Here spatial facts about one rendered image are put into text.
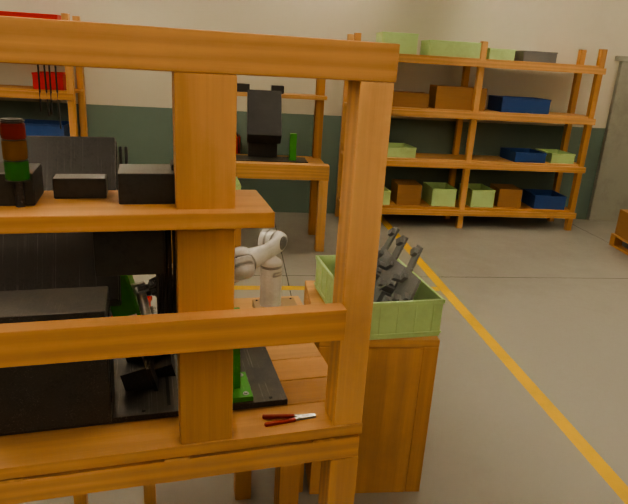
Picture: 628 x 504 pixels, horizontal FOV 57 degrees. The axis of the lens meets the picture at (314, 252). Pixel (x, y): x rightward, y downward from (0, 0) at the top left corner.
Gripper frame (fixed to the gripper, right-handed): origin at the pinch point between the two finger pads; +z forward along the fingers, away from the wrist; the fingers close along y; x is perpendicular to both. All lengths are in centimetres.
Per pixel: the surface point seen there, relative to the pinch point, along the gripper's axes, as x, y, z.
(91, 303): 7.6, 19.0, 11.4
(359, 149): 1, 49, -64
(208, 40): -22, 72, -34
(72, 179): -12.6, 46.9, 4.2
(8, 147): -14, 62, 13
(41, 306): 5.6, 21.4, 23.3
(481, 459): 81, -141, -126
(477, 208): -181, -449, -356
